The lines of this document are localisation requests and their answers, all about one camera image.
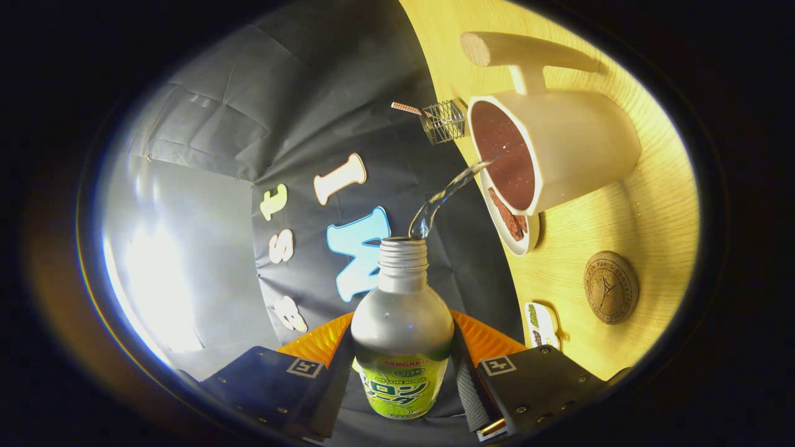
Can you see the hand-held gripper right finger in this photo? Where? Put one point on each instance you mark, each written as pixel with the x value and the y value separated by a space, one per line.
pixel 540 385

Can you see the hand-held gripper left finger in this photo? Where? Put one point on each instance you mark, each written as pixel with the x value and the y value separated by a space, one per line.
pixel 267 385

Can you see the round cork coaster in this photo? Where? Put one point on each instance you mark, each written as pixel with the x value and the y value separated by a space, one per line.
pixel 612 287

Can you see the silver bottle green label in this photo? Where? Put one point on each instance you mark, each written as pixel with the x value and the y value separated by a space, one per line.
pixel 400 329

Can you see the clear juice stream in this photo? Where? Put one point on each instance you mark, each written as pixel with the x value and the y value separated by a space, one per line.
pixel 435 205

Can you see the white divided bean dish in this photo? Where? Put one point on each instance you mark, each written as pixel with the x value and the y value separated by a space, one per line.
pixel 541 326

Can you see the white round plate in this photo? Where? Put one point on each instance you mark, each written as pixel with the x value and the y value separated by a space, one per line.
pixel 533 239

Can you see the brown food piece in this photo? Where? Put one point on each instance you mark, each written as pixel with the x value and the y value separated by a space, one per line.
pixel 510 220

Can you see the wooden table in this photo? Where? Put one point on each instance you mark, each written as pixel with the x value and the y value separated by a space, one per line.
pixel 621 223

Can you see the striped straw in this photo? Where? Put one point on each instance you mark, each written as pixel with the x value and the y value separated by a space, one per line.
pixel 407 108

